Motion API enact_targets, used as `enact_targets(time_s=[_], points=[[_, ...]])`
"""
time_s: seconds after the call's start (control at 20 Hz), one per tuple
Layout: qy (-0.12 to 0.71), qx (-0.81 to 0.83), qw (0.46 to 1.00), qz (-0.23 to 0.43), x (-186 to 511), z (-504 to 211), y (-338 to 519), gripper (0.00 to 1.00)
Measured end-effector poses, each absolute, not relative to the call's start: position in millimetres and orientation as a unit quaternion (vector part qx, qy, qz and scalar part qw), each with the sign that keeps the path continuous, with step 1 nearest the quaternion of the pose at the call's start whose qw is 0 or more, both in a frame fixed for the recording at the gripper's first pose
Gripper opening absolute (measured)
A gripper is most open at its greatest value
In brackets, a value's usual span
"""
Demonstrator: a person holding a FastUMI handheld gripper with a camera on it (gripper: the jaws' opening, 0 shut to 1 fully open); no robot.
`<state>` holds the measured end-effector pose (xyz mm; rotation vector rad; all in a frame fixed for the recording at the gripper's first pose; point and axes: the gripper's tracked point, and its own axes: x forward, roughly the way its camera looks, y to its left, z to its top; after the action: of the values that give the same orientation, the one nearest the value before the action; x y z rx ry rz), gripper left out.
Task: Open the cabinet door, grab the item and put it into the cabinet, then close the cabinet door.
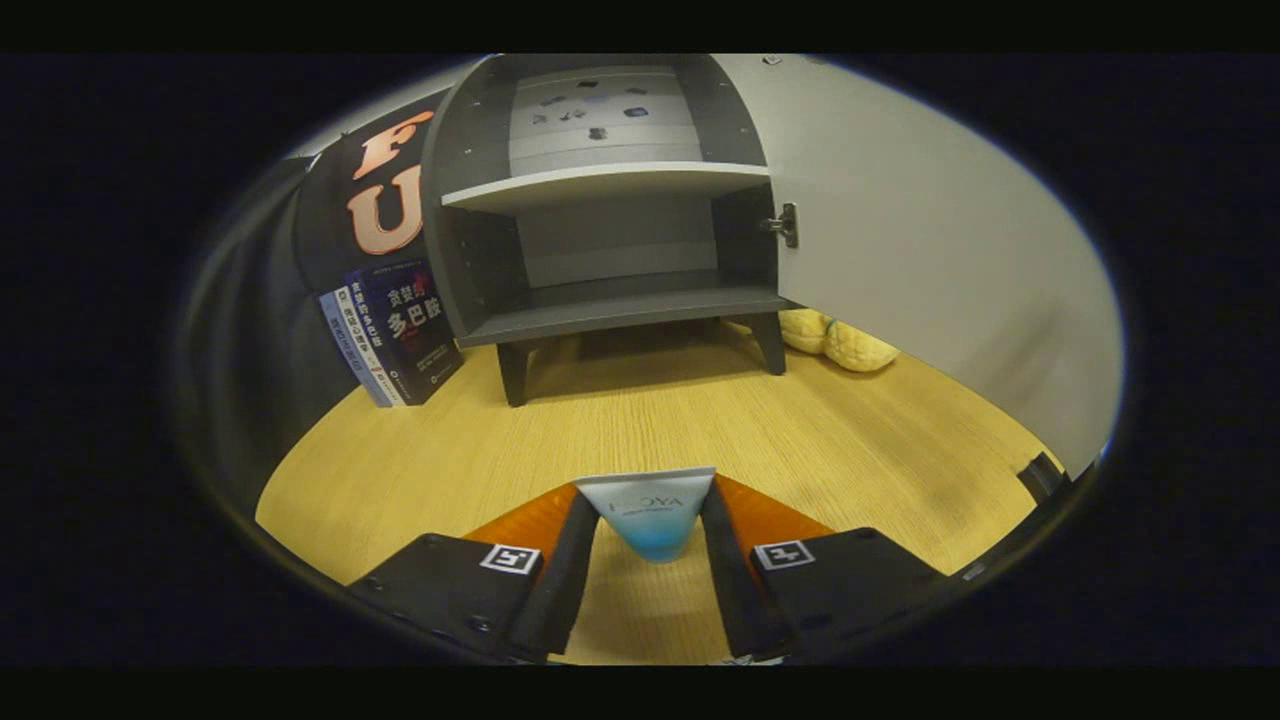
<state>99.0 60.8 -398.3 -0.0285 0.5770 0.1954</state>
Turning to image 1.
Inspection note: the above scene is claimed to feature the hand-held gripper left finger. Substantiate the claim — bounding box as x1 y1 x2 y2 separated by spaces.
347 483 602 664

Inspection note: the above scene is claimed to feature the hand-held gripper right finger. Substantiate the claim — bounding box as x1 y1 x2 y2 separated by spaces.
698 474 966 663

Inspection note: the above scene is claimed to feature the blue and white tube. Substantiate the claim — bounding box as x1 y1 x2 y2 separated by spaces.
573 466 718 564

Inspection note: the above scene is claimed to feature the beige cabinet door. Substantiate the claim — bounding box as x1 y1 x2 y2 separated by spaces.
715 53 1123 479

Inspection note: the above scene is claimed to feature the yellow plush toy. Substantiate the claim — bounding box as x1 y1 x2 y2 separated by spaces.
780 308 901 374

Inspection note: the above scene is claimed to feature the grey cabinet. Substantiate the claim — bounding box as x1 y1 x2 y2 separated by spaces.
420 53 801 408

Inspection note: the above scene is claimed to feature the dark blue book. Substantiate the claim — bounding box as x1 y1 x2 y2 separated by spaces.
345 262 464 407

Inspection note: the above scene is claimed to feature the black table clamp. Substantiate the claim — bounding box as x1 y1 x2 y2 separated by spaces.
1017 452 1069 504

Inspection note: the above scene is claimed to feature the metal door hinge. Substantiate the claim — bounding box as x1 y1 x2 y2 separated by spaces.
760 203 800 250

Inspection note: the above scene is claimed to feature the black backdrop cloth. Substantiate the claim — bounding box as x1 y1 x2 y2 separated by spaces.
175 95 451 521

